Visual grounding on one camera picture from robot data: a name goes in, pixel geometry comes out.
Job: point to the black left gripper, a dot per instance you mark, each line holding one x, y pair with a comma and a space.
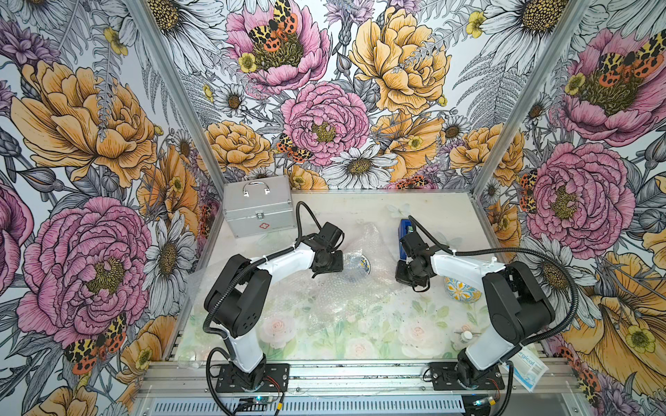
336, 266

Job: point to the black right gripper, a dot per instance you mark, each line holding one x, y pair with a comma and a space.
401, 279

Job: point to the blue yellow patterned bowl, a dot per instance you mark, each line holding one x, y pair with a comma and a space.
357, 265

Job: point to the clear bubble wrap sheet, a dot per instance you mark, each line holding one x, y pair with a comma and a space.
315, 304

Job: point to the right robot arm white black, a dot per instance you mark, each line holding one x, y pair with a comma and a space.
519, 310

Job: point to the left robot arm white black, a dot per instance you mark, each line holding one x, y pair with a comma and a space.
235, 302

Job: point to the small white bottle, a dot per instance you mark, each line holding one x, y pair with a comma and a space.
466, 336

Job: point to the silver metal first aid case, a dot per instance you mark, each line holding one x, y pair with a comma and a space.
255, 207

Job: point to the white surgical packet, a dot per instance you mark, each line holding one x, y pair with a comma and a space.
528, 368

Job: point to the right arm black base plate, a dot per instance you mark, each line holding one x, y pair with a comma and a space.
455, 376

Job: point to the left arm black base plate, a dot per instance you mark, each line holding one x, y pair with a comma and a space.
266, 378

